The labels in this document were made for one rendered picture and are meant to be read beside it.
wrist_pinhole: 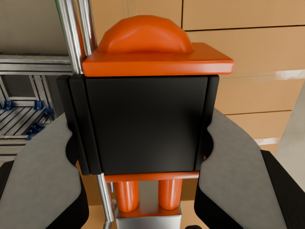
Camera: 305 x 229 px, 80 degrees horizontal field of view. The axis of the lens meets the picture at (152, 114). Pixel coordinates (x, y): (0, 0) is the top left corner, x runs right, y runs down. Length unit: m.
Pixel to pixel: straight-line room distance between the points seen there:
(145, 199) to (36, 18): 1.36
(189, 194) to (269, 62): 0.72
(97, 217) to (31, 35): 1.24
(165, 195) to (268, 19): 0.83
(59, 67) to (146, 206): 1.09
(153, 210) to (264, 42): 0.84
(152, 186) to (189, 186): 0.26
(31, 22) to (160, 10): 0.92
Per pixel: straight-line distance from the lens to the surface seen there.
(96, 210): 0.46
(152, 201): 0.20
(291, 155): 2.43
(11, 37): 1.55
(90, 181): 0.49
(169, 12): 0.78
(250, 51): 0.92
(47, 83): 1.30
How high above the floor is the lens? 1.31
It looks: 59 degrees down
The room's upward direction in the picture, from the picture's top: 172 degrees clockwise
